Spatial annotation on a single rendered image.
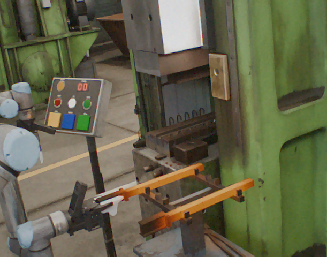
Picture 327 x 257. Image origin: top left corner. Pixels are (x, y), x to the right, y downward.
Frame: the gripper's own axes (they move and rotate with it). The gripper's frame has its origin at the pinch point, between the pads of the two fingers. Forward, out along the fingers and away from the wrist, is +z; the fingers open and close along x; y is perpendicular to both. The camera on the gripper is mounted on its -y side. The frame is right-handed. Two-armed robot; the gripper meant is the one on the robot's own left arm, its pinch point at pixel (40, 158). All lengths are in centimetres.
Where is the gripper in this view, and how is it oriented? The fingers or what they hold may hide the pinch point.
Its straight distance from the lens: 228.0
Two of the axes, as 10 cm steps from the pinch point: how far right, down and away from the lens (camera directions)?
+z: 1.1, 9.4, 3.2
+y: -9.2, 2.2, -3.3
